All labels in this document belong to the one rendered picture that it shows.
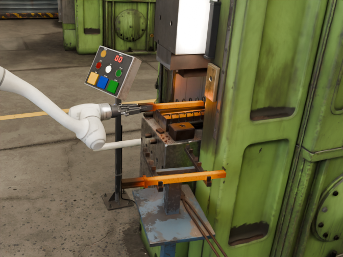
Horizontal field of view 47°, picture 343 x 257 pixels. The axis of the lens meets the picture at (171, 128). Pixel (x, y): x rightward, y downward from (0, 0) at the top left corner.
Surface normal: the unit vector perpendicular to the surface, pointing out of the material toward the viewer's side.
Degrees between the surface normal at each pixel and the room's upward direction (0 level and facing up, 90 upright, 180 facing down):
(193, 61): 90
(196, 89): 90
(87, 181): 0
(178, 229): 0
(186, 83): 90
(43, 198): 0
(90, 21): 90
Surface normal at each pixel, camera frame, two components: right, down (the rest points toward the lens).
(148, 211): 0.07, -0.90
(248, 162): 0.40, 0.43
